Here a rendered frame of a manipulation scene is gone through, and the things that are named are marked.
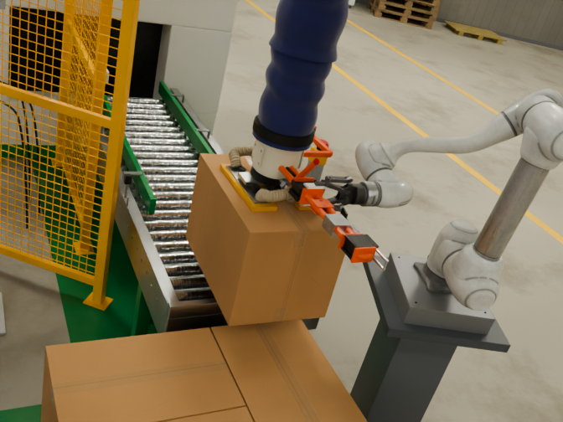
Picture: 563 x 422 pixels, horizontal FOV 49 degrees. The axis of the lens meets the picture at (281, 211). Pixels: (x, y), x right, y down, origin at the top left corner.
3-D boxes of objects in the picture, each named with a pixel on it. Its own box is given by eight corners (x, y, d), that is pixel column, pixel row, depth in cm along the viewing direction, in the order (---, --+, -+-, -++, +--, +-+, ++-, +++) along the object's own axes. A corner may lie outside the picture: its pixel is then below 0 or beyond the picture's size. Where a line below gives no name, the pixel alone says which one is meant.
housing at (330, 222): (320, 225, 198) (323, 213, 196) (338, 224, 201) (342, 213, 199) (330, 238, 192) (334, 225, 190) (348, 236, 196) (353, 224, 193)
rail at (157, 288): (72, 107, 419) (74, 80, 410) (80, 108, 421) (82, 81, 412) (160, 342, 246) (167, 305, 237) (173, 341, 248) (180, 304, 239)
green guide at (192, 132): (157, 92, 438) (159, 80, 433) (172, 93, 443) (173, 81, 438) (236, 212, 318) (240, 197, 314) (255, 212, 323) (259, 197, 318)
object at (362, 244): (337, 247, 187) (342, 233, 185) (358, 246, 191) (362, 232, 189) (351, 263, 181) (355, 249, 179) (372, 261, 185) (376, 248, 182)
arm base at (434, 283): (447, 261, 265) (451, 251, 262) (468, 295, 247) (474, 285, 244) (409, 258, 260) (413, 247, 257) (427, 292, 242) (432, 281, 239)
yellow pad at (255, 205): (219, 167, 242) (221, 156, 240) (242, 167, 247) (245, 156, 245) (251, 212, 217) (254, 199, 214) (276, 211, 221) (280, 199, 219)
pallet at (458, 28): (491, 36, 1332) (493, 31, 1327) (505, 46, 1263) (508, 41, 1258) (441, 24, 1312) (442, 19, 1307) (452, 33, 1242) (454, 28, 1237)
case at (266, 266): (184, 236, 269) (199, 152, 250) (269, 234, 286) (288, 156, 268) (228, 326, 222) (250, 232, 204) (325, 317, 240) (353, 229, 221)
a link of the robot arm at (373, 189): (376, 211, 220) (363, 211, 217) (364, 198, 227) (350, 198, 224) (384, 188, 216) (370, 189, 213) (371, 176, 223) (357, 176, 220)
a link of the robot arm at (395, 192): (373, 214, 222) (359, 187, 230) (407, 213, 229) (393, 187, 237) (387, 195, 215) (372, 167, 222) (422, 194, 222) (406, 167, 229)
